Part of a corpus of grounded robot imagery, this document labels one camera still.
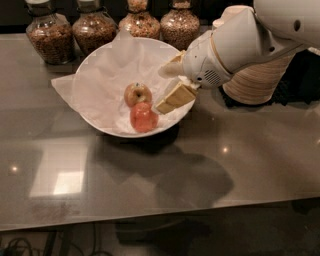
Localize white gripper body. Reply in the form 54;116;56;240
182;31;232;88

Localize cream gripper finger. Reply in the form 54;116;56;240
158;50;186;78
154;76;200;114

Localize red apple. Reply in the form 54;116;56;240
130;102;158;133

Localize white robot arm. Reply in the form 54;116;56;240
153;0;320;114

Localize yellow-green apple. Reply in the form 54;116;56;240
124;82;152;107

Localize white bowl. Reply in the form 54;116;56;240
75;36;198;139

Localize glass cereal jar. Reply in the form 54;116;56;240
72;0;117;55
25;0;75;65
160;0;200;50
119;0;160;39

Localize rear stack of paper bowls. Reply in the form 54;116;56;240
212;5;254;30

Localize white tissue paper liner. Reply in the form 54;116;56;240
50;27;197;136

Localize black mat under bowls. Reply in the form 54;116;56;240
219;48;320;108

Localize leftmost glass cereal jar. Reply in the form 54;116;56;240
25;0;75;65

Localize black cables under table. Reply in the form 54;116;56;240
0;223;114;256

